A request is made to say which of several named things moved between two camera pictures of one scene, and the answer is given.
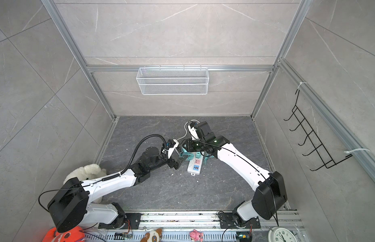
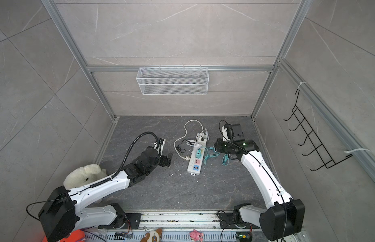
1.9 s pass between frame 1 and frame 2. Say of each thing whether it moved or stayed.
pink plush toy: stayed
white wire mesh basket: stayed
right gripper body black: moved
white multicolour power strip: stayed
